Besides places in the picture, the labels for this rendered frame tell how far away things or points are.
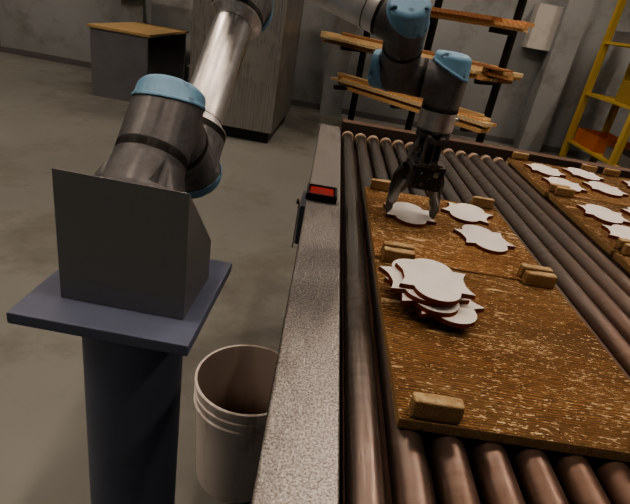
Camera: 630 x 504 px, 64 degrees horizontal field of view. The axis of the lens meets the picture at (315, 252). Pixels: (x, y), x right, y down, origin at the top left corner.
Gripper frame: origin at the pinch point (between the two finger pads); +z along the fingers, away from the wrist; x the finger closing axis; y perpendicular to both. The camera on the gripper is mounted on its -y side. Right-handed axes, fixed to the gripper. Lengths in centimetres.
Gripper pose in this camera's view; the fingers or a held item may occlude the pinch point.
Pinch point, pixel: (409, 212)
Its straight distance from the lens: 118.3
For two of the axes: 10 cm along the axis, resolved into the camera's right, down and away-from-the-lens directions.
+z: -1.5, 8.6, 4.8
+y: -0.6, 4.8, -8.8
